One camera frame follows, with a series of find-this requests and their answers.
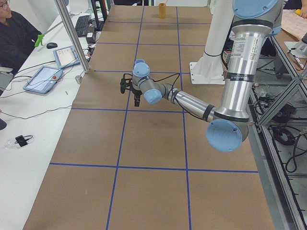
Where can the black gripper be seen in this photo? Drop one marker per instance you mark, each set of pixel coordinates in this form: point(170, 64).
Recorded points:
point(136, 92)

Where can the light blue plastic cup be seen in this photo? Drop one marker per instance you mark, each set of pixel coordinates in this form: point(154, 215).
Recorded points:
point(139, 61)

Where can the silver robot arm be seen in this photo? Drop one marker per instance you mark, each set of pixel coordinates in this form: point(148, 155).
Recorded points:
point(236, 35)

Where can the yellow wooden cup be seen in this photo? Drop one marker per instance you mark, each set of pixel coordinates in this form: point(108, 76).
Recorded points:
point(162, 10)

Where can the blue tape grid lines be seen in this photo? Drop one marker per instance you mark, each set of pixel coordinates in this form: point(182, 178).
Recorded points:
point(122, 134)

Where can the brown paper table cover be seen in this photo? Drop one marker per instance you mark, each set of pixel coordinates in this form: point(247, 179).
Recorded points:
point(148, 155)

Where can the blue teach pendant far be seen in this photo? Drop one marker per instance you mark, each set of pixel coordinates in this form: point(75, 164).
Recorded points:
point(66, 57)

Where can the blue teach pendant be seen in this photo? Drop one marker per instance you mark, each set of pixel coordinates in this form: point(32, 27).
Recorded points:
point(44, 80)
point(66, 57)

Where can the black keyboard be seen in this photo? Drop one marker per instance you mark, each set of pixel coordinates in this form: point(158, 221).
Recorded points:
point(82, 25)

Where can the blue teach pendant near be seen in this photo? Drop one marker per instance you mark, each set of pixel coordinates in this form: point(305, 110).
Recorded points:
point(44, 80)

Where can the black computer mouse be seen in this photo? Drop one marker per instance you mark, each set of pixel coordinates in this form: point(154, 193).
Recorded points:
point(51, 45)

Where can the green plastic clamp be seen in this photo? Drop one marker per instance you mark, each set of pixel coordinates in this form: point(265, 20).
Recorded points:
point(39, 40)

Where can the person in black sweater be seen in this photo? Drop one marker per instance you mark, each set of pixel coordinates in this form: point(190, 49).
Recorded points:
point(17, 38)

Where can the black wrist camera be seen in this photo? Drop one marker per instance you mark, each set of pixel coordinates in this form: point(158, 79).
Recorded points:
point(125, 83)

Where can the aluminium frame post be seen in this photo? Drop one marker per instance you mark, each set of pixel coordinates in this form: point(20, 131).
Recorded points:
point(62, 9)

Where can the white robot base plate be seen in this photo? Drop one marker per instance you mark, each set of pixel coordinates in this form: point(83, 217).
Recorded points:
point(206, 73)

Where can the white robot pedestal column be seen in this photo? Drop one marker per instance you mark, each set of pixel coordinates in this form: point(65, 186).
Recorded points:
point(222, 19)

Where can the small black device with cable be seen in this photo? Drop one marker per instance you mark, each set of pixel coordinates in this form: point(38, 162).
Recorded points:
point(22, 140)

